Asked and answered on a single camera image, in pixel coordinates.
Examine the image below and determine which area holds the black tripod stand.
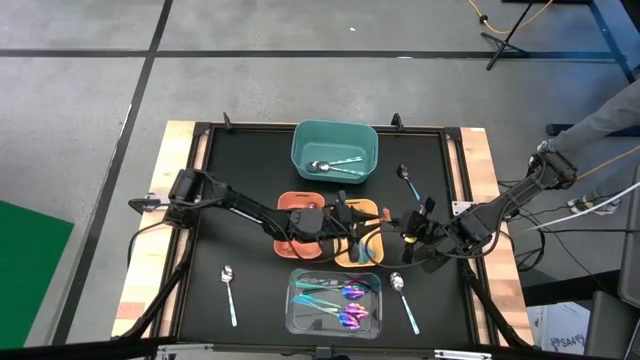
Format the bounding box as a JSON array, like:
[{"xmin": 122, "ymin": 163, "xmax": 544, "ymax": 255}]
[{"xmin": 479, "ymin": 0, "xmax": 554, "ymax": 72}]

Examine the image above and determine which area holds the green floor mat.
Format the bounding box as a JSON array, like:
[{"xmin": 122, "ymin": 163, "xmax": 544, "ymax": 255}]
[{"xmin": 0, "ymin": 199, "xmax": 76, "ymax": 351}]

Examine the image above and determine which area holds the white cable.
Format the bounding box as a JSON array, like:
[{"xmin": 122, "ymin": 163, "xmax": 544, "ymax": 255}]
[{"xmin": 519, "ymin": 180, "xmax": 640, "ymax": 234}]

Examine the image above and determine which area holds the person's leg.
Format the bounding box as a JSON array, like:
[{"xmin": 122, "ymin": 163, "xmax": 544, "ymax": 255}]
[{"xmin": 547, "ymin": 78, "xmax": 640, "ymax": 154}]

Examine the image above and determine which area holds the black frame strut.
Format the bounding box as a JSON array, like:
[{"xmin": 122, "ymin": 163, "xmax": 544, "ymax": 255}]
[
  {"xmin": 460, "ymin": 259, "xmax": 532, "ymax": 349},
  {"xmin": 119, "ymin": 227, "xmax": 196, "ymax": 341}
]

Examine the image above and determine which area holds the iridescent purple spoon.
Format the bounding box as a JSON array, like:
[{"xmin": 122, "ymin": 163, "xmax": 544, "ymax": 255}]
[
  {"xmin": 293, "ymin": 279, "xmax": 369, "ymax": 301},
  {"xmin": 292, "ymin": 294, "xmax": 371, "ymax": 321},
  {"xmin": 297, "ymin": 302, "xmax": 362, "ymax": 331}
]

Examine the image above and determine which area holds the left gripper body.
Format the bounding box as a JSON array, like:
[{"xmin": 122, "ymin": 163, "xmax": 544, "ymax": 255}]
[{"xmin": 322, "ymin": 199, "xmax": 365, "ymax": 237}]

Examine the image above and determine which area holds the dark gray case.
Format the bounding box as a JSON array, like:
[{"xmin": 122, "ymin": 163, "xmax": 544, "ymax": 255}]
[{"xmin": 583, "ymin": 289, "xmax": 640, "ymax": 360}]

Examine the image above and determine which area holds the clear plastic bin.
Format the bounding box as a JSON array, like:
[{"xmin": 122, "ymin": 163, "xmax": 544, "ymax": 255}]
[{"xmin": 284, "ymin": 268, "xmax": 384, "ymax": 341}]

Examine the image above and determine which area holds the white cardboard box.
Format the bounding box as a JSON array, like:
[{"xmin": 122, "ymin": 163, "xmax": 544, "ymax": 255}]
[{"xmin": 526, "ymin": 301, "xmax": 592, "ymax": 357}]

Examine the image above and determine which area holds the orange plastic bin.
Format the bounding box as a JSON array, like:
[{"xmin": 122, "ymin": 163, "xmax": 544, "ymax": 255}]
[{"xmin": 272, "ymin": 191, "xmax": 327, "ymax": 262}]

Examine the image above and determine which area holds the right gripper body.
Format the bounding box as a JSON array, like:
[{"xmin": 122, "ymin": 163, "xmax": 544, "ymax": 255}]
[{"xmin": 402, "ymin": 207, "xmax": 444, "ymax": 249}]

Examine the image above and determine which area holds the blue metal frame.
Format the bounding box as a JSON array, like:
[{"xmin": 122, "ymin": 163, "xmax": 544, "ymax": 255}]
[{"xmin": 587, "ymin": 0, "xmax": 640, "ymax": 85}]

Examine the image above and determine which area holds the yellow plastic bin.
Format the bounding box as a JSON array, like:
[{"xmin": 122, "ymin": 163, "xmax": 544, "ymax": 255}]
[{"xmin": 332, "ymin": 197, "xmax": 386, "ymax": 269}]

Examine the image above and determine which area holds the black spoon blue handle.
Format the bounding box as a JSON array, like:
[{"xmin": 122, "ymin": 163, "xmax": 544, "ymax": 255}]
[{"xmin": 396, "ymin": 162, "xmax": 422, "ymax": 201}]

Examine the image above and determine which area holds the teal plastic bin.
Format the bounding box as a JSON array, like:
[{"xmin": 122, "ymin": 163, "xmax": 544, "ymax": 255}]
[{"xmin": 290, "ymin": 118, "xmax": 380, "ymax": 185}]

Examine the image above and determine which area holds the orange floor cable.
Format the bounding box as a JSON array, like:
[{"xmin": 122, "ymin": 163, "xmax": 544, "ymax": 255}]
[
  {"xmin": 466, "ymin": 0, "xmax": 555, "ymax": 36},
  {"xmin": 577, "ymin": 144, "xmax": 640, "ymax": 182}
]

